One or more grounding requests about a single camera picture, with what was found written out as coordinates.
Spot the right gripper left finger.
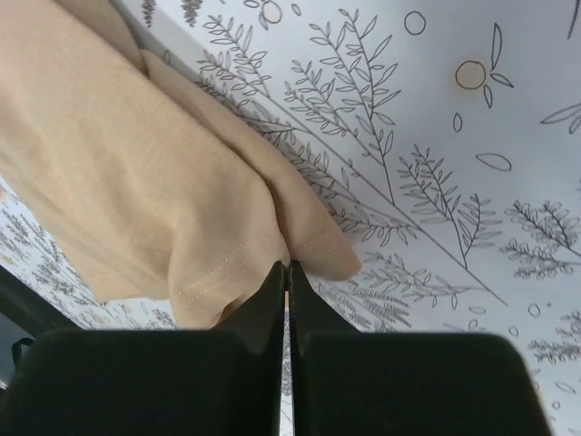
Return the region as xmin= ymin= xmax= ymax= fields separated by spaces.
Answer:
xmin=1 ymin=263 xmax=286 ymax=435

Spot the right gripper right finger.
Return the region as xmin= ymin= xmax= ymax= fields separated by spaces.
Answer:
xmin=288 ymin=263 xmax=550 ymax=435

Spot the beige t-shirt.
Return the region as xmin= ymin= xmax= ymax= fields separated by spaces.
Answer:
xmin=1 ymin=1 xmax=361 ymax=329

